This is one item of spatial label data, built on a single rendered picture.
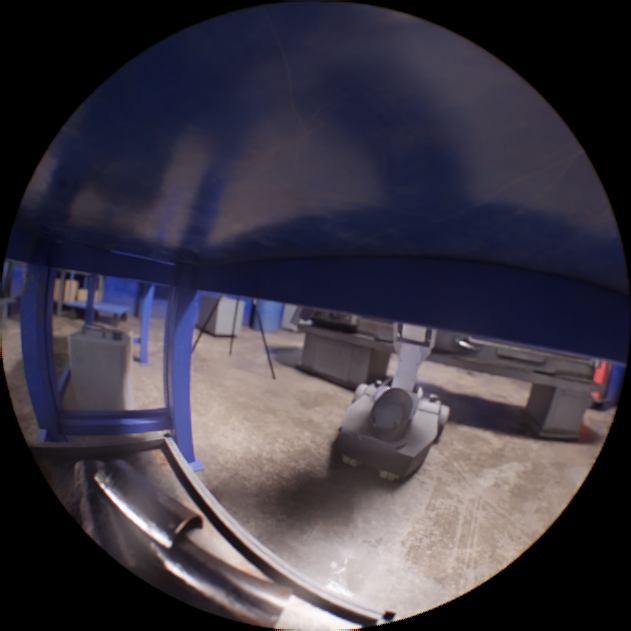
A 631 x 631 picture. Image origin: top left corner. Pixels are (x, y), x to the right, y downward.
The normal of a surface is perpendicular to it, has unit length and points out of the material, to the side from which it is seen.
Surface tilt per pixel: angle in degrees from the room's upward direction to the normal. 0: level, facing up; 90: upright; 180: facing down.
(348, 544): 0
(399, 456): 90
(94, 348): 90
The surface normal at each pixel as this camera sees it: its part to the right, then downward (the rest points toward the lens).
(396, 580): 0.17, -0.99
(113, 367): 0.62, 0.12
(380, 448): -0.54, -0.07
